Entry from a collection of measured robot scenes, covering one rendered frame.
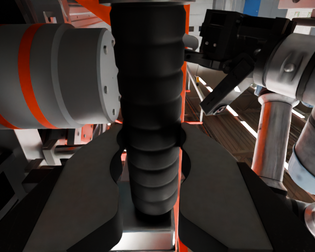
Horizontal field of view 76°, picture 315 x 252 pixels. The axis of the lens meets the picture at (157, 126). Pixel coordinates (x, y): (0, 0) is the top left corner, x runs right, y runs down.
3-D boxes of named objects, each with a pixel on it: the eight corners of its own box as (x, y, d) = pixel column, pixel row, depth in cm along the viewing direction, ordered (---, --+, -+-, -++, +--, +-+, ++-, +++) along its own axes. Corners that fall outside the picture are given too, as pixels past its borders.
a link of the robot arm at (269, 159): (303, 75, 71) (282, 237, 61) (257, 71, 77) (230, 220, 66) (318, 55, 60) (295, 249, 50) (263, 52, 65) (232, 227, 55)
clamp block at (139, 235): (46, 232, 14) (65, 270, 17) (176, 230, 14) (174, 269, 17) (72, 179, 18) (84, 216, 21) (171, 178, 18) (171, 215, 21)
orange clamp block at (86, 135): (52, 140, 54) (67, 145, 63) (82, 139, 54) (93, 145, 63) (55, 115, 56) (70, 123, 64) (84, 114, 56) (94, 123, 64)
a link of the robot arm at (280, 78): (307, 97, 29) (286, 103, 24) (275, 86, 32) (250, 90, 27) (337, 40, 25) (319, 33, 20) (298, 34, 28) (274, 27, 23)
